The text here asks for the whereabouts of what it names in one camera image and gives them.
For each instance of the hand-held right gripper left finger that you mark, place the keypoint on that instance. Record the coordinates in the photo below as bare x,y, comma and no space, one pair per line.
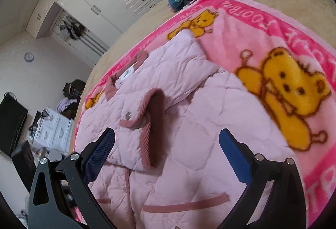
101,155

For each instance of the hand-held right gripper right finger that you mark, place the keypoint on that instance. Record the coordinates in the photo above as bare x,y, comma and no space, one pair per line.
233,158

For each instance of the pink quilted jacket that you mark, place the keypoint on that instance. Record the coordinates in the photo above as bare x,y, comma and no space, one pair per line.
197,134

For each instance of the purple clothes pile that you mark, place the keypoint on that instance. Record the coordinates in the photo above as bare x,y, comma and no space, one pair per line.
65,105

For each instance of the black television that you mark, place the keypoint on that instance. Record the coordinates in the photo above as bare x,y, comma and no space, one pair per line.
13,121

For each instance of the white drawer cabinet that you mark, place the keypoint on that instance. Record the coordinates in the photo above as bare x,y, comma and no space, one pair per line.
60,129

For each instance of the dark travel bag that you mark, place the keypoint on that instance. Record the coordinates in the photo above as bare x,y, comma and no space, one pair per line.
74,88

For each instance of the white door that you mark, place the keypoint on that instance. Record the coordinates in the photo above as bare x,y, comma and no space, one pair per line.
89,42

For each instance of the pink printed blanket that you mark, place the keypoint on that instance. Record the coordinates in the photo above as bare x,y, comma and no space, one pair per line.
262,34

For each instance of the white hanging bag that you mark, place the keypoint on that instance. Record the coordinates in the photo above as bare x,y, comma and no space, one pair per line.
63,33

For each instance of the dark hanging bag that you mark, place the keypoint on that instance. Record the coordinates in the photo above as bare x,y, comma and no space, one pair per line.
80,29

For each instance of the black striped hanging bag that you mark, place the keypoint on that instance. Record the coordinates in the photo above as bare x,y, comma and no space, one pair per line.
72,30

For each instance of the bed with tan sheet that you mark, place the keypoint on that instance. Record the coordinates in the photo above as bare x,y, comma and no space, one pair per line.
302,3

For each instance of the round wall clock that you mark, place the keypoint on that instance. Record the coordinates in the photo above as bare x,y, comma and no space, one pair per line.
29,57

